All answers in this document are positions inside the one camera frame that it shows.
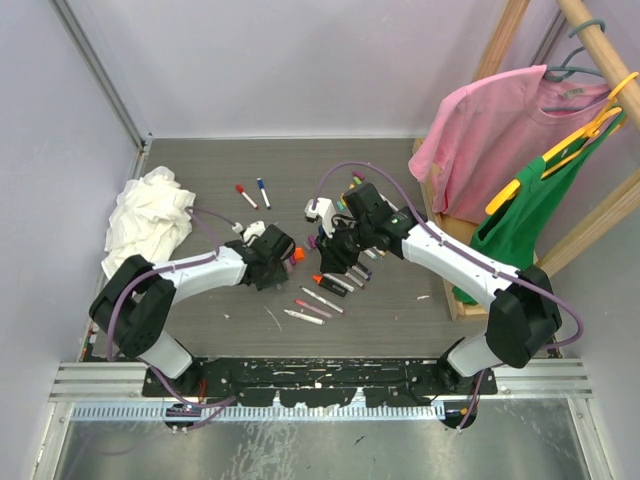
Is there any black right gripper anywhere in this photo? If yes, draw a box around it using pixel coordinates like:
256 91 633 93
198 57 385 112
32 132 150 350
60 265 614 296
315 217 374 275

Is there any orange capped black highlighter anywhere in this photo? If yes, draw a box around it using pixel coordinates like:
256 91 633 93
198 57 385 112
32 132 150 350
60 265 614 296
312 275 348 297

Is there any pink barcode labelled pen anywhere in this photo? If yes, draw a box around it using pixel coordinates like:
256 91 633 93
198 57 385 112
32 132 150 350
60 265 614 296
294 299 333 318

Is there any red capped white marker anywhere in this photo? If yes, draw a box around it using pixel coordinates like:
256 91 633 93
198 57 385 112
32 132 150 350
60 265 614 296
235 184 259 210

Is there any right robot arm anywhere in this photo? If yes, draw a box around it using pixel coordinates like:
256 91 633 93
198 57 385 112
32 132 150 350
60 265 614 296
304 183 562 394

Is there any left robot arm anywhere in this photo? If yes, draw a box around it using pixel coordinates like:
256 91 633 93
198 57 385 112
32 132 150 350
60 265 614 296
89 222 295 396

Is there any blue capped white marker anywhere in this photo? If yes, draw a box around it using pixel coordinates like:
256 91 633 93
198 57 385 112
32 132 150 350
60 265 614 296
256 177 272 210

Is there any white crumpled cloth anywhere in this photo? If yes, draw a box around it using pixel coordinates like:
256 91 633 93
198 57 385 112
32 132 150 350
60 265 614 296
101 166 196 278

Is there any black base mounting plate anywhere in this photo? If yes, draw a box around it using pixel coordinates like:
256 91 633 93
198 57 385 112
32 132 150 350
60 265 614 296
142 357 497 408

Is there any green tank top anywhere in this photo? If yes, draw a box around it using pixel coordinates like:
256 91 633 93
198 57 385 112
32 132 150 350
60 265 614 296
470 124 611 270

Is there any pink t-shirt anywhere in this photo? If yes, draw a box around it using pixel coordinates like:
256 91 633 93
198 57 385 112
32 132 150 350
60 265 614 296
409 65 610 224

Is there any grey-blue clothes hanger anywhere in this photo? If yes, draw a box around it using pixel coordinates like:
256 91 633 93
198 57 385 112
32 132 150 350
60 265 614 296
543 18 606 85

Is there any yellow clothes hanger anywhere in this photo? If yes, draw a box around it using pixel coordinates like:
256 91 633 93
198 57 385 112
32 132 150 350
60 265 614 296
485 72 640 216

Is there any wooden hanging rod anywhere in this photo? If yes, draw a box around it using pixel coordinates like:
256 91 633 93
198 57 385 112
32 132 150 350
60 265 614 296
556 0 639 130

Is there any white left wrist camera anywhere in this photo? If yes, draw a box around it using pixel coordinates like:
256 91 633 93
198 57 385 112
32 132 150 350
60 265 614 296
232 221 266 243

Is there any white slotted cable duct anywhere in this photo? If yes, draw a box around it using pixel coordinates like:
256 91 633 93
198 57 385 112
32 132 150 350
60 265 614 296
70 402 445 422

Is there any wooden clothes rack frame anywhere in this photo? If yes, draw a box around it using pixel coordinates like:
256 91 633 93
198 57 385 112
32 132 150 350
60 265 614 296
412 0 640 323

